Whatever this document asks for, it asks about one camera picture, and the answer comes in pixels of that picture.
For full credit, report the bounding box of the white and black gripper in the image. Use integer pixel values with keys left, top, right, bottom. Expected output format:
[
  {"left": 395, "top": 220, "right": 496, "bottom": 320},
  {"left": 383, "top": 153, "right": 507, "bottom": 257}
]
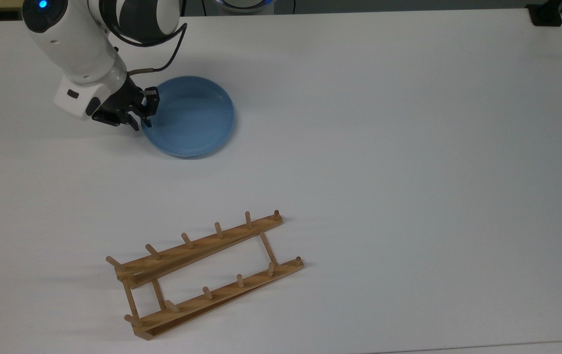
[{"left": 54, "top": 74, "right": 160, "bottom": 132}]

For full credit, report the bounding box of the blue round plate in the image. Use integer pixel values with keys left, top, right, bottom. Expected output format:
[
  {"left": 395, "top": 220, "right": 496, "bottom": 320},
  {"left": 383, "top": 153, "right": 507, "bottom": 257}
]
[{"left": 141, "top": 75, "right": 236, "bottom": 159}]

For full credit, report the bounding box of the wooden plate rack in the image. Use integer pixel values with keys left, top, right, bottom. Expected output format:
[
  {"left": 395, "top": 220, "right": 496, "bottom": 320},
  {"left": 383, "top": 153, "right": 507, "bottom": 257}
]
[{"left": 105, "top": 209, "right": 306, "bottom": 341}]

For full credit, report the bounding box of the black table clamp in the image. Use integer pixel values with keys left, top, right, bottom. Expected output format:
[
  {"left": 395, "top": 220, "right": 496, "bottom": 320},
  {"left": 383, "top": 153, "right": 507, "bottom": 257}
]
[{"left": 527, "top": 0, "right": 562, "bottom": 28}]

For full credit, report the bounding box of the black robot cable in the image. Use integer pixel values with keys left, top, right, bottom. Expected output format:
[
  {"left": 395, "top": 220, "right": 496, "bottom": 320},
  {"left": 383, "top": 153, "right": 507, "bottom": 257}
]
[{"left": 106, "top": 22, "right": 189, "bottom": 77}]

